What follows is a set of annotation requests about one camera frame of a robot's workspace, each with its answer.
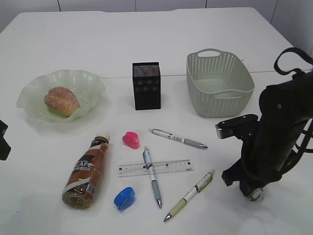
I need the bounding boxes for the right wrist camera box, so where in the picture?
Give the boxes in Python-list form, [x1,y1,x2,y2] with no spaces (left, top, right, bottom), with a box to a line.
[215,114,258,140]

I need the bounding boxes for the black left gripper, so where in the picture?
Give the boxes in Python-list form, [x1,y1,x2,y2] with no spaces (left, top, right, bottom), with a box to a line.
[0,120,11,161]

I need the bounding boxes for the white cream pen lower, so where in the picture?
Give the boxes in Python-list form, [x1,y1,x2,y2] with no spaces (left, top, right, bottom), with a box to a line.
[164,170,215,222]

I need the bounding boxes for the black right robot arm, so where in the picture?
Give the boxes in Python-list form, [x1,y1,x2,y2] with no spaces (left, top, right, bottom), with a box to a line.
[216,73,313,196]

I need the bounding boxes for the blue white pen middle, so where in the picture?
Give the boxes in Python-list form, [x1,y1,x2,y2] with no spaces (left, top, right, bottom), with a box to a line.
[143,146,162,209]

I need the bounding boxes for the sugared bread roll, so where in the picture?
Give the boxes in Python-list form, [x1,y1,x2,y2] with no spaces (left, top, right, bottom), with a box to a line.
[44,87,81,117]

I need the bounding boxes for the clear plastic ruler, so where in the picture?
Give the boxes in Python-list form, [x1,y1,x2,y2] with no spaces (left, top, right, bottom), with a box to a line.
[117,160,194,177]

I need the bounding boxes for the pink pencil sharpener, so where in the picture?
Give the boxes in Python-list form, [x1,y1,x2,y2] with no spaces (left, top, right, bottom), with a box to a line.
[122,131,140,149]

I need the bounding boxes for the blue pencil sharpener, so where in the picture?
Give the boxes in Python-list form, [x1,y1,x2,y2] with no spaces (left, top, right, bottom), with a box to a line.
[113,187,136,211]

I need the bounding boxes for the brown coffee drink bottle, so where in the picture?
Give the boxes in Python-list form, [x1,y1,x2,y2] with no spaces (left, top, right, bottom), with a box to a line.
[62,133,111,210]

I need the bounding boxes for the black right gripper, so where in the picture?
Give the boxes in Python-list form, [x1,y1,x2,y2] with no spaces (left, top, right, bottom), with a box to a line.
[222,84,308,197]

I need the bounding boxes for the large paper ball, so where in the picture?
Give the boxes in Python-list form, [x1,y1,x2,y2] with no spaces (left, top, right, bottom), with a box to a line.
[248,188,265,202]

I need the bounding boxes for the black mesh pen holder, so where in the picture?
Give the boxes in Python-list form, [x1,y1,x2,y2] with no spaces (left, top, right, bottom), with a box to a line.
[133,62,161,110]

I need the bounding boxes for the pale green plastic basket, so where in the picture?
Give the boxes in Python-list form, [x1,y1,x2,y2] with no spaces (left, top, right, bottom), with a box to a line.
[186,48,255,118]

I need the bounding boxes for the translucent green ruffled plate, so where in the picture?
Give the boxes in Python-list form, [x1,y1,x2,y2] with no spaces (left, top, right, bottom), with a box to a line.
[17,70,105,122]

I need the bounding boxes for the white pen grey grip upper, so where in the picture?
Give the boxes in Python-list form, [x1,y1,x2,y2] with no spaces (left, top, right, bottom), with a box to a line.
[149,129,208,149]

